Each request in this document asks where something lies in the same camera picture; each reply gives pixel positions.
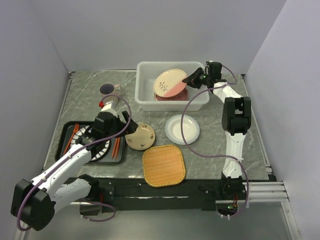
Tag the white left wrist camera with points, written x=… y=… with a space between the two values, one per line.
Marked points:
x=109 y=107

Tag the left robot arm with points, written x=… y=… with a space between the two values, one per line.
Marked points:
x=35 y=202

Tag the beige ceramic mug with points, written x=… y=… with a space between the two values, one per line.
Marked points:
x=111 y=89

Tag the white plastic bin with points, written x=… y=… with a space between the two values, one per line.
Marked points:
x=146 y=74

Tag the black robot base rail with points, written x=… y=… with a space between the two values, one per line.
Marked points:
x=134 y=194

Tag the woven bamboo plate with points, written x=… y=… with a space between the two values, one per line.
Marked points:
x=163 y=166

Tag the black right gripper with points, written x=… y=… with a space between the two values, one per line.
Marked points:
x=192 y=80

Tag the small beige floral plate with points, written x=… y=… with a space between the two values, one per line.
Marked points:
x=143 y=138

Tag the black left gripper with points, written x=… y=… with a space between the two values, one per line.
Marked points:
x=131 y=128

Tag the pink polka dot plate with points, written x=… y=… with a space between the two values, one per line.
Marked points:
x=182 y=96

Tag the black serving tray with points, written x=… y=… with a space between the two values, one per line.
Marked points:
x=66 y=133

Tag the orange chopstick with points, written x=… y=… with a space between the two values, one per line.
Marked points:
x=113 y=150
x=117 y=147

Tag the beige and pink plate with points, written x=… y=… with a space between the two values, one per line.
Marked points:
x=170 y=83

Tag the white blue striped plate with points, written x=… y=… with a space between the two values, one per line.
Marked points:
x=100 y=154

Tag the white ceramic bowl plate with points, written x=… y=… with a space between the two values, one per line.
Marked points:
x=191 y=129

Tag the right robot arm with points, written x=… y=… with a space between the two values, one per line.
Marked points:
x=236 y=117

